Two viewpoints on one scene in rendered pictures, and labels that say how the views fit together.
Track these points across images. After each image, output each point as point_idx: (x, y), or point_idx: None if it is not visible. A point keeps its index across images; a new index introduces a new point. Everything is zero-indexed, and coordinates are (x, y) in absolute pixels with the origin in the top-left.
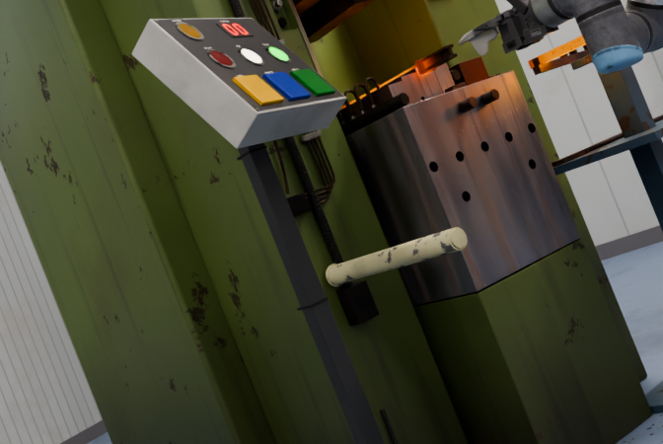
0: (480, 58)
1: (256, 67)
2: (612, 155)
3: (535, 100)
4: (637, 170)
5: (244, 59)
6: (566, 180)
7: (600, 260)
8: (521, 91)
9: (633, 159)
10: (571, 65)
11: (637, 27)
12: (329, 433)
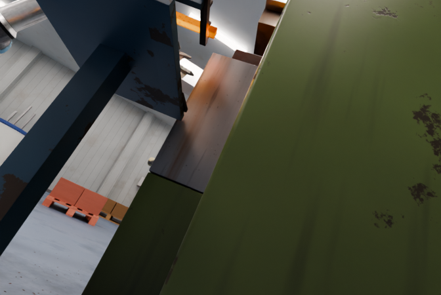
0: (235, 50)
1: None
2: (126, 98)
3: (278, 20)
4: (115, 92)
5: None
6: (240, 107)
7: (183, 239)
8: (206, 65)
9: (121, 81)
10: (202, 7)
11: None
12: None
